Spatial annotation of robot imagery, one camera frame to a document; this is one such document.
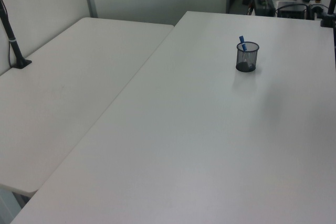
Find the black camera pole with base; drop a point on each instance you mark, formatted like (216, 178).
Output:
(13, 45)

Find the black clamp-mounted camera pole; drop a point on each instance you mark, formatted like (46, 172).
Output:
(328, 18)

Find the black electronics box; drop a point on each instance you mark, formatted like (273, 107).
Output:
(291, 10)

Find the black mesh pen cup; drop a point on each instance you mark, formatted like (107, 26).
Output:
(246, 62)

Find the black and green device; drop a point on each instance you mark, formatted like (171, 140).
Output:
(263, 5)

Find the white control box with button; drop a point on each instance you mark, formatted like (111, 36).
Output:
(316, 7)

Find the blue and white marker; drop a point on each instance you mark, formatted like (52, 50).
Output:
(242, 42)

